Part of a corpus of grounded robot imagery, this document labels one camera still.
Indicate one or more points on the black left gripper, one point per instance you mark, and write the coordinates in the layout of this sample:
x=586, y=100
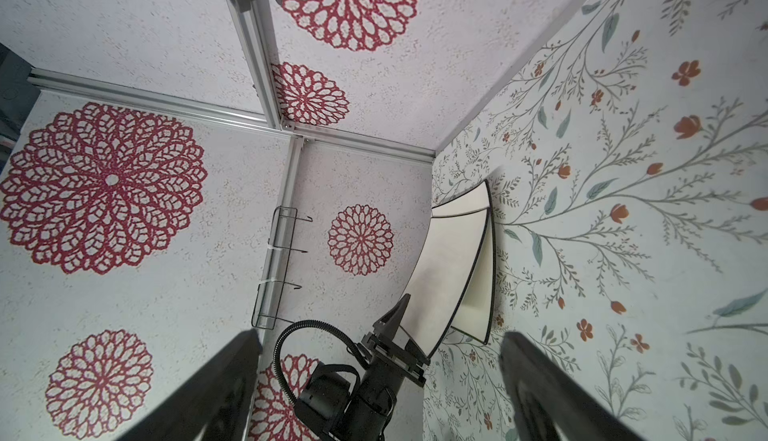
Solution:
x=339, y=402

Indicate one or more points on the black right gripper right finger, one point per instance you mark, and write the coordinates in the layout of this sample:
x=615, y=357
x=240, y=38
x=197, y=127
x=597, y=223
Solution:
x=547, y=403

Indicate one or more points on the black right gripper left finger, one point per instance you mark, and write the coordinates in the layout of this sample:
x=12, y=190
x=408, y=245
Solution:
x=215, y=403

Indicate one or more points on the black wire wall basket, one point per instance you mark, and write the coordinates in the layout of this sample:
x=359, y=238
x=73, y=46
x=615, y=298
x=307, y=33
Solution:
x=273, y=283

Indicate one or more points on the white square plate black rim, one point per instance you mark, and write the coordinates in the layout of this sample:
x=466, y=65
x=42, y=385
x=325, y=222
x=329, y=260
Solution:
x=441, y=277

